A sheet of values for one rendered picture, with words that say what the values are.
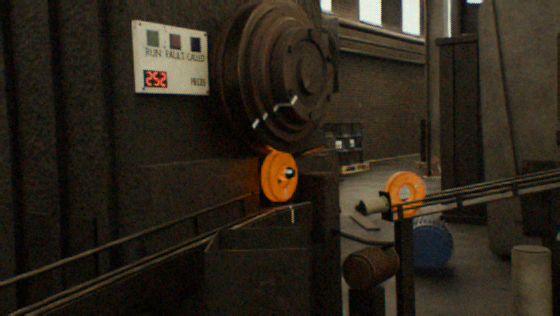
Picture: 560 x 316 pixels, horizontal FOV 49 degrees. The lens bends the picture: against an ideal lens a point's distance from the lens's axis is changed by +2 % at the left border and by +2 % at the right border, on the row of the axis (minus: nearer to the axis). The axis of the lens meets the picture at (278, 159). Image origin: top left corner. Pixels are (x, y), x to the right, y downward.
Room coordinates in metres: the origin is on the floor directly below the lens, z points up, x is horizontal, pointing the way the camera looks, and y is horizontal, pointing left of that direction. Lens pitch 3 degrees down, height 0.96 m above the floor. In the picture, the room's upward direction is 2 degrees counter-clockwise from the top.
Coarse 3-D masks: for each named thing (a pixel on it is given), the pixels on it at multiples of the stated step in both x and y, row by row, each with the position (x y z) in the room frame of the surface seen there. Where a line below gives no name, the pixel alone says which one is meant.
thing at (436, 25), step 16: (432, 0) 10.39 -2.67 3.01; (448, 0) 10.35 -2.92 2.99; (432, 16) 10.39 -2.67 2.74; (448, 16) 10.35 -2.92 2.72; (432, 32) 10.39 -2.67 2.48; (448, 32) 10.34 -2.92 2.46; (432, 48) 10.39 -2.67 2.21; (432, 64) 10.40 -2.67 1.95; (432, 80) 10.40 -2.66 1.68; (432, 96) 10.40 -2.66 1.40; (432, 112) 10.40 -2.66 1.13; (432, 128) 10.40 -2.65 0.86; (432, 144) 10.41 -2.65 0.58; (432, 160) 10.41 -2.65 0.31; (432, 176) 10.40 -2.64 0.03
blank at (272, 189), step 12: (276, 156) 1.84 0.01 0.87; (288, 156) 1.89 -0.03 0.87; (264, 168) 1.82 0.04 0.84; (276, 168) 1.84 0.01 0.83; (264, 180) 1.82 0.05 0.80; (276, 180) 1.84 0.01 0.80; (288, 180) 1.90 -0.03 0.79; (264, 192) 1.83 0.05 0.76; (276, 192) 1.84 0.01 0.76; (288, 192) 1.89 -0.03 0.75
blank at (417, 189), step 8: (392, 176) 2.16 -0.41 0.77; (400, 176) 2.15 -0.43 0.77; (408, 176) 2.16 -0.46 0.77; (416, 176) 2.18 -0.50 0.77; (392, 184) 2.14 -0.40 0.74; (400, 184) 2.15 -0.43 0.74; (408, 184) 2.17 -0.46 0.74; (416, 184) 2.18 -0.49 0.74; (392, 192) 2.14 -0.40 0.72; (416, 192) 2.18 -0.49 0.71; (424, 192) 2.19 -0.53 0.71; (392, 200) 2.14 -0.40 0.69; (400, 200) 2.15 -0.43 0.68; (408, 200) 2.19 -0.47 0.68; (392, 208) 2.14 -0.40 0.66
